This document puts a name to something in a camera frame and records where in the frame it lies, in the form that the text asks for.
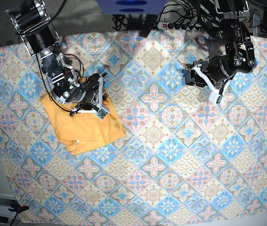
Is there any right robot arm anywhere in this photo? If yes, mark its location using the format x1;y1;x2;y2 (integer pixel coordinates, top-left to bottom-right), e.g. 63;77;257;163
6;0;110;120

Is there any orange black clamp bottom left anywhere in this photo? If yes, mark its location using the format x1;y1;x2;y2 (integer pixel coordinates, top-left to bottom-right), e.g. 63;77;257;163
8;205;29;214

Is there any purple base camera mount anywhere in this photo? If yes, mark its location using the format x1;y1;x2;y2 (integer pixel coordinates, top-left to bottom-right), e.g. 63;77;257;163
96;0;167;15

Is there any patterned blue tile tablecloth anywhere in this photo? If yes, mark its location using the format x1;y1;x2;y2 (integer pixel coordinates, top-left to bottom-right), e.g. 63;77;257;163
0;30;267;226

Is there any yellow T-shirt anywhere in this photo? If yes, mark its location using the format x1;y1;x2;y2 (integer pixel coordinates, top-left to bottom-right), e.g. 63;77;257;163
40;95;126;155

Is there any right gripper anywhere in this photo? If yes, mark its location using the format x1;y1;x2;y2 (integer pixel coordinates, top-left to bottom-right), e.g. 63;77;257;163
69;73;109;120

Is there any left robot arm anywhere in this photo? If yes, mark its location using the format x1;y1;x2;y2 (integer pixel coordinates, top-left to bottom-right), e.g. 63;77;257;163
183;0;257;105

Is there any white aluminium rail box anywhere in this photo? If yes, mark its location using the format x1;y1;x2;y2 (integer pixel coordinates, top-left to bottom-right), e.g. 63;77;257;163
0;194;18;219

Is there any black clamp at table edge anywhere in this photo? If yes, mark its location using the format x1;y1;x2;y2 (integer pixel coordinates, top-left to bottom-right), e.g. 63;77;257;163
139;14;157;38

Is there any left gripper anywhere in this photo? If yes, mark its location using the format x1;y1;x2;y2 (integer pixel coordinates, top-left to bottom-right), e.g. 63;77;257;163
185;56;236;104

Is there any white power strip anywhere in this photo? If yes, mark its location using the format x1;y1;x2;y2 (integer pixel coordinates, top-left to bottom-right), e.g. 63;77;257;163
157;22;201;31

